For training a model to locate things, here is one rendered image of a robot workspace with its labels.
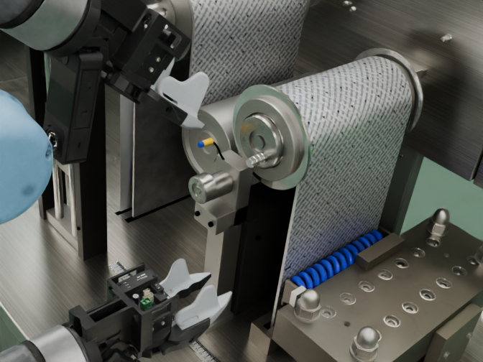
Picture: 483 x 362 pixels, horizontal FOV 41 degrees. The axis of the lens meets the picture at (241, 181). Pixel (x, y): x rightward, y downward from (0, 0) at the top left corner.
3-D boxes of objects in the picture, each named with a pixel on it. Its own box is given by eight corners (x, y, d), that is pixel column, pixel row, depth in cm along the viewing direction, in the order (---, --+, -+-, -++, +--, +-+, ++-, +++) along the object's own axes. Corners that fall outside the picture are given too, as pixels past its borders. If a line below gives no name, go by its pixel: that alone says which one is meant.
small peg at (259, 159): (245, 156, 85) (252, 160, 85) (261, 150, 87) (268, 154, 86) (244, 165, 86) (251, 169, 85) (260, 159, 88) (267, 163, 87)
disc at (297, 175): (227, 158, 97) (238, 67, 88) (229, 157, 97) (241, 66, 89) (298, 210, 88) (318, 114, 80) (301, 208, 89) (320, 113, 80)
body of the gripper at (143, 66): (198, 44, 63) (116, -23, 54) (149, 118, 64) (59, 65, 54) (151, 18, 68) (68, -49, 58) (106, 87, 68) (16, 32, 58)
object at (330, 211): (277, 285, 98) (296, 185, 88) (374, 229, 112) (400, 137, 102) (279, 287, 98) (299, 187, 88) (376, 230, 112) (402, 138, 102)
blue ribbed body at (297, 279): (283, 291, 99) (287, 274, 97) (371, 239, 112) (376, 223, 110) (300, 304, 97) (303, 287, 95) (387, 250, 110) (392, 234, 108)
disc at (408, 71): (336, 115, 112) (355, 34, 103) (338, 115, 112) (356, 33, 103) (407, 156, 103) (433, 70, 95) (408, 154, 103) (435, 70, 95)
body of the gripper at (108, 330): (185, 294, 75) (93, 343, 68) (181, 345, 80) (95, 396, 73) (146, 258, 79) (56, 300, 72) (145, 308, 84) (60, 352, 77)
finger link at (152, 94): (195, 118, 66) (134, 77, 60) (187, 131, 66) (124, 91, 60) (172, 103, 69) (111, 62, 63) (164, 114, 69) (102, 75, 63)
